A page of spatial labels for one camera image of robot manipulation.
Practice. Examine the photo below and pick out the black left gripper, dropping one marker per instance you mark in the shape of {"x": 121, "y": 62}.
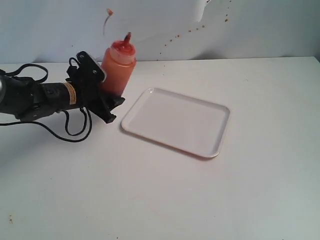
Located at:
{"x": 90, "y": 95}

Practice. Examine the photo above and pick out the red sauce squeeze bottle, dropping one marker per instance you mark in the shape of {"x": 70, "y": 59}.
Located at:
{"x": 118, "y": 62}

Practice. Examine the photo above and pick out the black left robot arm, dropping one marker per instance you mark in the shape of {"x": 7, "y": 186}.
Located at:
{"x": 30, "y": 100}

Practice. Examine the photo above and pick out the white rectangular plastic tray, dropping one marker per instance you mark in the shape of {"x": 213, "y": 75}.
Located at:
{"x": 178, "y": 121}

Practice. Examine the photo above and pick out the white backdrop cloth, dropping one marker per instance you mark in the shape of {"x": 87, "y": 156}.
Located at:
{"x": 54, "y": 30}

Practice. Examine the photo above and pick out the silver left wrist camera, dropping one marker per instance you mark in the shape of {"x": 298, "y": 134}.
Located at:
{"x": 85, "y": 69}

